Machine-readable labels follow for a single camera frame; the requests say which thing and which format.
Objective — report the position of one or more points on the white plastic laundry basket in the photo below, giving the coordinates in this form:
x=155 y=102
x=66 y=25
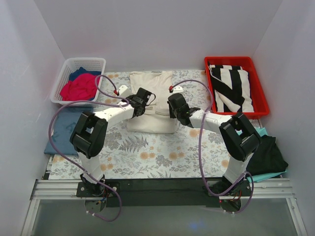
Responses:
x=71 y=65

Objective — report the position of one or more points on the black white striped shirt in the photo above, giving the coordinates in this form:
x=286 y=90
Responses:
x=231 y=87

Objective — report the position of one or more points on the aluminium frame rail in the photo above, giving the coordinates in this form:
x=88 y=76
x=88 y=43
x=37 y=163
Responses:
x=273 y=188

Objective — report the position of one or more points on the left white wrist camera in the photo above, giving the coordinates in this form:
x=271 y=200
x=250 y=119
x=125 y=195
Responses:
x=123 y=91

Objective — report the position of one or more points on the teal folded t-shirt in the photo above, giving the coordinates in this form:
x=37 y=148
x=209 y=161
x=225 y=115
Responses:
x=262 y=131

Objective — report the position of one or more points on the floral table mat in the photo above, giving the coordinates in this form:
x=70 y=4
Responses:
x=144 y=155

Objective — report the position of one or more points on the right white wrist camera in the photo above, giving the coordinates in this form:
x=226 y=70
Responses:
x=175 y=89

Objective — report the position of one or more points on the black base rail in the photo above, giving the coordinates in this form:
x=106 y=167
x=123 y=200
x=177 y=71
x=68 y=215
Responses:
x=158 y=192

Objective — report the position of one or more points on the blue folded t-shirt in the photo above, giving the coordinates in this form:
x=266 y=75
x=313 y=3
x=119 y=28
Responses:
x=64 y=126

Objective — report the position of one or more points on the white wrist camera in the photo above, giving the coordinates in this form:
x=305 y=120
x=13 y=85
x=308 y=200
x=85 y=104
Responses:
x=175 y=89
x=123 y=91

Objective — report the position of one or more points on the red plastic bin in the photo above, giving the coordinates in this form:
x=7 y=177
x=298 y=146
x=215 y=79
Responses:
x=259 y=101

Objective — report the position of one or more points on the cream white t-shirt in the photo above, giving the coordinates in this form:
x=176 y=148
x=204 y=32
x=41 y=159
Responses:
x=156 y=118

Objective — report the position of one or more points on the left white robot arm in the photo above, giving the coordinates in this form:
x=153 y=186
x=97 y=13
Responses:
x=89 y=134

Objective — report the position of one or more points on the navy blue t-shirt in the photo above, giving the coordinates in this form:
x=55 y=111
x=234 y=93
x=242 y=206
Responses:
x=81 y=71

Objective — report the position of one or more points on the red crumpled t-shirt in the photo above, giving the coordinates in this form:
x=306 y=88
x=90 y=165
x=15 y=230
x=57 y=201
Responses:
x=82 y=88

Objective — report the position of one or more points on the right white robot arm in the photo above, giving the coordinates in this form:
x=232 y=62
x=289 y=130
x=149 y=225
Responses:
x=240 y=137

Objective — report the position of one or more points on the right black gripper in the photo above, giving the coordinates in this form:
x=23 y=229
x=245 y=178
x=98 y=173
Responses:
x=174 y=102

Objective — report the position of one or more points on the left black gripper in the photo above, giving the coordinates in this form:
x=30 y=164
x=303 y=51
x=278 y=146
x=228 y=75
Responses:
x=144 y=95

